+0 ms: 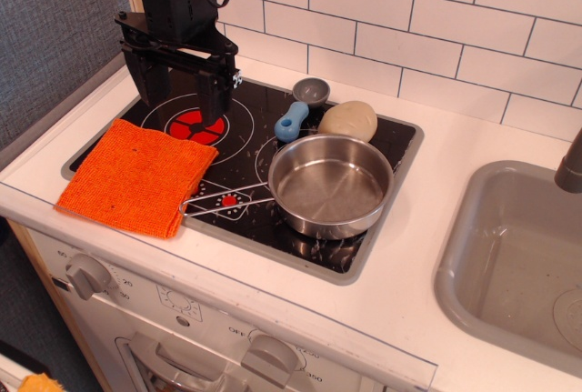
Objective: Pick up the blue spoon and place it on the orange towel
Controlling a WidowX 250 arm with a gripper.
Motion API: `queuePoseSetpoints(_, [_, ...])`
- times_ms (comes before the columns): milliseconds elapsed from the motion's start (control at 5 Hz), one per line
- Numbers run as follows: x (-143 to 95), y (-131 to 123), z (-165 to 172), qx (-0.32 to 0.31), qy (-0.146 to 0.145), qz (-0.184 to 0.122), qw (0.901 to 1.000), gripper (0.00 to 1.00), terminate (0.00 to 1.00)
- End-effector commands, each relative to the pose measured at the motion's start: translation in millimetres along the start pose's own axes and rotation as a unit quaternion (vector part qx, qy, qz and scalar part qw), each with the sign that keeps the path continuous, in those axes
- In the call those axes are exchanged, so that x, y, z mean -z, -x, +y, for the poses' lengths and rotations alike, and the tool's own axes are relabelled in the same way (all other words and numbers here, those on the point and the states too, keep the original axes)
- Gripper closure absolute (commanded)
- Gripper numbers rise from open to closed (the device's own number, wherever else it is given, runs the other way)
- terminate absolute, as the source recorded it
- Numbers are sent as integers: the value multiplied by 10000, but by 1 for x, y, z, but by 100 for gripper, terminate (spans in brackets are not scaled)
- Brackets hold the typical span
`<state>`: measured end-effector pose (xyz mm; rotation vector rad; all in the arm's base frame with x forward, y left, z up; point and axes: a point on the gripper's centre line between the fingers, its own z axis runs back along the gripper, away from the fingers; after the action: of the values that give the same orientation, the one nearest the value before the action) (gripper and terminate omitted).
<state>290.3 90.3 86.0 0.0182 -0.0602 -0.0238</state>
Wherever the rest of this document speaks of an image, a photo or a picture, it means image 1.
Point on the orange cloth at corner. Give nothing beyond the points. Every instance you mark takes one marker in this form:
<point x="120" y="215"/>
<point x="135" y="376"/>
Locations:
<point x="40" y="383"/>

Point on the blue handled grey spoon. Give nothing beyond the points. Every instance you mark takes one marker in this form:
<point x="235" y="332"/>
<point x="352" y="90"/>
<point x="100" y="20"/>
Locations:
<point x="308" y="94"/>

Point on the steel pan with wire handle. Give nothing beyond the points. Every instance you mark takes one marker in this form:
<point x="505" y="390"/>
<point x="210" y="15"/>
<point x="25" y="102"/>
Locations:
<point x="323" y="186"/>

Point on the grey faucet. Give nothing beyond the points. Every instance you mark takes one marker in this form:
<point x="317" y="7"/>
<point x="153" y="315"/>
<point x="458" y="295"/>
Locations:
<point x="569" y="173"/>

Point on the grey left oven knob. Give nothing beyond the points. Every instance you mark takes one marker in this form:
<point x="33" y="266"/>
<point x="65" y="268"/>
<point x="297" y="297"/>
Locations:
<point x="87" y="276"/>

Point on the grey right oven knob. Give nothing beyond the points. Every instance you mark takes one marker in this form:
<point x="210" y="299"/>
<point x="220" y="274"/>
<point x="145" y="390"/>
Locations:
<point x="270" y="359"/>

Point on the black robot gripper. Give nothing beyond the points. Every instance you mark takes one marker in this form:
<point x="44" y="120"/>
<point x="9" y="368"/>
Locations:
<point x="180" y="34"/>

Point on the beige toy potato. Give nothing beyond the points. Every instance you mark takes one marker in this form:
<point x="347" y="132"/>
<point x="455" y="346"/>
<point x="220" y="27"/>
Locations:
<point x="353" y="118"/>

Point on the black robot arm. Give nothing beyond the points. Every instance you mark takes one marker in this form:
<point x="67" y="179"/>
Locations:
<point x="180" y="35"/>

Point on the black toy stove top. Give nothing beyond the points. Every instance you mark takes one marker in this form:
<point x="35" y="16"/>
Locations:
<point x="250" y="120"/>

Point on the grey sink basin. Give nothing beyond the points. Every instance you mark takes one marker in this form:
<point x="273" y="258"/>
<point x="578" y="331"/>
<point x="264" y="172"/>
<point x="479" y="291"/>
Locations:
<point x="511" y="270"/>

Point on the grey oven knob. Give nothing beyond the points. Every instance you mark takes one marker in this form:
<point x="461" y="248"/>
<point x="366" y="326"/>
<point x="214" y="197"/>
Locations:
<point x="87" y="276"/>
<point x="270" y="359"/>

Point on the oven door with handle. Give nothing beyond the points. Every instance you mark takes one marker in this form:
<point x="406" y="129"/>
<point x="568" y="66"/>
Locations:
<point x="176" y="364"/>

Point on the orange towel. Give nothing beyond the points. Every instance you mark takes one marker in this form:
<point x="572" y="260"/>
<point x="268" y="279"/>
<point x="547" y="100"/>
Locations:
<point x="136" y="179"/>

